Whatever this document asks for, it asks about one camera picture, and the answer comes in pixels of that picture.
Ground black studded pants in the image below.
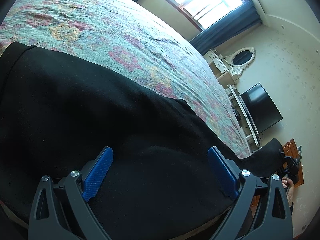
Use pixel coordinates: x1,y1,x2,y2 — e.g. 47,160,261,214
1,42,281,239

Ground person's right hand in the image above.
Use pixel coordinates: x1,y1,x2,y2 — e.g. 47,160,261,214
281,176,294,207

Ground black flat television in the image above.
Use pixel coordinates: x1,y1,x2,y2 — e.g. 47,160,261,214
240,83,283,134

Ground white tv console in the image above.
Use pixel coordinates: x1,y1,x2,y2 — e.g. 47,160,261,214
225,85,260,153

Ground cream dressing table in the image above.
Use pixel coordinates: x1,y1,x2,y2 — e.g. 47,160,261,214
203,49,239,89

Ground oval vanity mirror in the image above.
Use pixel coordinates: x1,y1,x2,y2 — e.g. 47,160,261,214
225,47,255,76

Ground right navy curtain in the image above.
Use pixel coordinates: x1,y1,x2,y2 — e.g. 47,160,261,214
189,1,261,55

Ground floral bedspread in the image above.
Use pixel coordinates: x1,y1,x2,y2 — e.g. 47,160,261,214
1,0,250,158

